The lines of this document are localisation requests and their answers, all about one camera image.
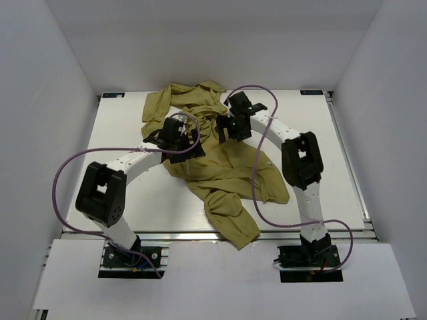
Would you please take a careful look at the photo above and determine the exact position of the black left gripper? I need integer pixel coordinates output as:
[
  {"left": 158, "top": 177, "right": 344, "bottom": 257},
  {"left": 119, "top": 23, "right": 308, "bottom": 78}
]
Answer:
[{"left": 169, "top": 129, "right": 204, "bottom": 164}]

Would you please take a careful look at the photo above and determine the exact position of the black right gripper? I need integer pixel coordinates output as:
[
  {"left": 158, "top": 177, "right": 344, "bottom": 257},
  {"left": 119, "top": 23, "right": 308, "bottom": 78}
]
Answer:
[{"left": 216, "top": 113, "right": 253, "bottom": 145}]

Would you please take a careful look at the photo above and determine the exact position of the olive green jacket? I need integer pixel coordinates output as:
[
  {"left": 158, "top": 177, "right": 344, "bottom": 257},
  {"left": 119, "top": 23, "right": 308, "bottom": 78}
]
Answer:
[{"left": 141, "top": 81, "right": 290, "bottom": 250}]

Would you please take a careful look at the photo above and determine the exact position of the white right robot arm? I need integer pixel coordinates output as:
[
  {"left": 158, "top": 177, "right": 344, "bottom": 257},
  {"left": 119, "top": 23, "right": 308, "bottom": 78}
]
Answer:
[{"left": 216, "top": 92, "right": 330, "bottom": 266}]

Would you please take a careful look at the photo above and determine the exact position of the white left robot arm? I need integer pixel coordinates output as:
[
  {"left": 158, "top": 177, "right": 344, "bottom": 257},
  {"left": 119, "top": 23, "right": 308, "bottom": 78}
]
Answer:
[{"left": 75, "top": 112, "right": 205, "bottom": 266}]

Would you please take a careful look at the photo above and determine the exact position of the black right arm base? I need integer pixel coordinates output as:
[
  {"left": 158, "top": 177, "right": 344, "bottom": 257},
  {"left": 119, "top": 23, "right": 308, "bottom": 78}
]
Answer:
[{"left": 273, "top": 234, "right": 344, "bottom": 283}]

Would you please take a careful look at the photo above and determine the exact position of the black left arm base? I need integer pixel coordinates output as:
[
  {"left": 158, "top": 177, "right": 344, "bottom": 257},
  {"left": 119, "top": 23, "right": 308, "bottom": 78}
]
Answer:
[{"left": 98, "top": 241, "right": 169, "bottom": 280}]

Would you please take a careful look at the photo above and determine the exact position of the blue label sticker right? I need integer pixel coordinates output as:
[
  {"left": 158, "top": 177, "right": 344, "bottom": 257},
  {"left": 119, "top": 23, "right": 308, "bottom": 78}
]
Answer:
[{"left": 300, "top": 89, "right": 324, "bottom": 95}]

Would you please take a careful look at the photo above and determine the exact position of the blue label sticker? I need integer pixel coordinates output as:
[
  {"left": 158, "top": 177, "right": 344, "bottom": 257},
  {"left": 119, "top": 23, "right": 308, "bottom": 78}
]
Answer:
[
  {"left": 300, "top": 89, "right": 324, "bottom": 95},
  {"left": 101, "top": 92, "right": 125, "bottom": 99}
]

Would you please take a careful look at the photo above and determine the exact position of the blue label sticker left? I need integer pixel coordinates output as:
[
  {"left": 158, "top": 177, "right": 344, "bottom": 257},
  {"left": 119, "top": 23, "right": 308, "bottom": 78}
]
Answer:
[{"left": 101, "top": 92, "right": 125, "bottom": 99}]

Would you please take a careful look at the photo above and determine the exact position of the aluminium table edge rail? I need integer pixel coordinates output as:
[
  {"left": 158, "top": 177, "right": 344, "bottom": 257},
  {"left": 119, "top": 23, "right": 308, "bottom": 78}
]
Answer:
[{"left": 59, "top": 229, "right": 380, "bottom": 242}]

